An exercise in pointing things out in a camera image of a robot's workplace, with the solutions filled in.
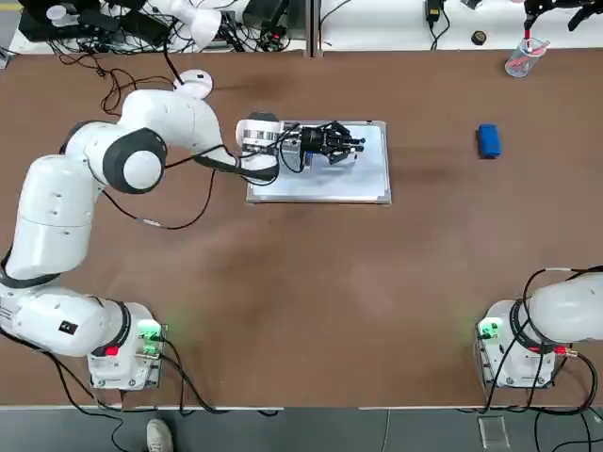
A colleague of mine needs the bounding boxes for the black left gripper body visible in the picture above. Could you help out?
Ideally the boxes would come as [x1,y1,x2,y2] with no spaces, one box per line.
[299,124,332,155]

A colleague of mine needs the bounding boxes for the blue whiteboard eraser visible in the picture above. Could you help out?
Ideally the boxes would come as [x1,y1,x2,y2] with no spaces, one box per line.
[475,122,505,160]

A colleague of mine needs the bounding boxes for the silver framed whiteboard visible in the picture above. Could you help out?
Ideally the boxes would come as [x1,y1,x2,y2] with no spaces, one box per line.
[244,119,393,207]

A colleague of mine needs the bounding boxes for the pink pen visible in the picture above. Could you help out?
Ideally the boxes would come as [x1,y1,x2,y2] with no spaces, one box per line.
[511,40,550,68]

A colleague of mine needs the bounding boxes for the clear plastic pen cup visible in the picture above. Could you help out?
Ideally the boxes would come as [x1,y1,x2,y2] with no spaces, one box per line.
[504,38,550,79]

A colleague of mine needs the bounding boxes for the white desk lamp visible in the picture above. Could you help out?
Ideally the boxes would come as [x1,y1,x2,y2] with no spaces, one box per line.
[149,0,223,101]

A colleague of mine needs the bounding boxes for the black electronic box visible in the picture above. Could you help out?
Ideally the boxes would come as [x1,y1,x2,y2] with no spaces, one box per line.
[120,7,170,48]

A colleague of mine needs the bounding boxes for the black desktop device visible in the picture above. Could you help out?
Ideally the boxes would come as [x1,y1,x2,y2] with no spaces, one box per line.
[18,0,119,42]

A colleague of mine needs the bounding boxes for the metal floor plate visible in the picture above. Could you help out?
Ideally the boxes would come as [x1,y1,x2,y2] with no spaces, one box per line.
[478,415,512,450]

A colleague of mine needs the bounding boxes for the person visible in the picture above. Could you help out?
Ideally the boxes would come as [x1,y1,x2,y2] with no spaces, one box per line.
[145,417,175,452]

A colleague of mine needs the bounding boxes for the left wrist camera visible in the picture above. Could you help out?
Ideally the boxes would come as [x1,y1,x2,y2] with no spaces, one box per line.
[281,135,313,173]

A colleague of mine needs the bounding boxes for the aluminium frame rail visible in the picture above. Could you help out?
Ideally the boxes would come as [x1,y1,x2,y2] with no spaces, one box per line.
[303,0,326,58]

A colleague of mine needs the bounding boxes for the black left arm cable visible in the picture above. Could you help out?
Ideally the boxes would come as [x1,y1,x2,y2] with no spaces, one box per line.
[98,126,302,232]

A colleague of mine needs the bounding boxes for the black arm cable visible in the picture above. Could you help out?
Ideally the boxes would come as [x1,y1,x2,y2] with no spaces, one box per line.
[98,126,302,232]
[515,265,603,359]

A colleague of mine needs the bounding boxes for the black lamp cable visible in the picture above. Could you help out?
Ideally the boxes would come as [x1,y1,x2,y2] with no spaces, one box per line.
[56,46,142,117]

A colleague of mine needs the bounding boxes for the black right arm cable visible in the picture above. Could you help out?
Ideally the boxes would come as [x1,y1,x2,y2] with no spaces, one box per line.
[515,265,603,359]

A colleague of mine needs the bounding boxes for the black left base cable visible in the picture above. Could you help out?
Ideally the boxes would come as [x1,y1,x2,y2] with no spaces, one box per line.
[87,336,284,418]

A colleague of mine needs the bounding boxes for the black base cable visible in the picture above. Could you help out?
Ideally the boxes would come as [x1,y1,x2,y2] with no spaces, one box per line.
[484,350,599,416]
[87,336,284,418]

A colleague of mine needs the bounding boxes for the black right base cable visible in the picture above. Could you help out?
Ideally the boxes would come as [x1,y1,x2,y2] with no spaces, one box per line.
[484,350,599,416]

